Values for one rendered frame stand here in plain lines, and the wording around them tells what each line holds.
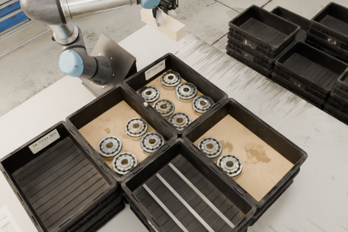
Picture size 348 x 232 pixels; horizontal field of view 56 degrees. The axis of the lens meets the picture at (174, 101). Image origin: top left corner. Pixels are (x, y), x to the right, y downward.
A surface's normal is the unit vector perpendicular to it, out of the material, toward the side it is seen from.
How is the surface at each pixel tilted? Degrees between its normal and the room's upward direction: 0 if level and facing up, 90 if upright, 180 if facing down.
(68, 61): 47
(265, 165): 0
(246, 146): 0
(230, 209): 0
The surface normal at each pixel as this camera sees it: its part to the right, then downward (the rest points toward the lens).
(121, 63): -0.52, -0.08
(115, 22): -0.04, -0.63
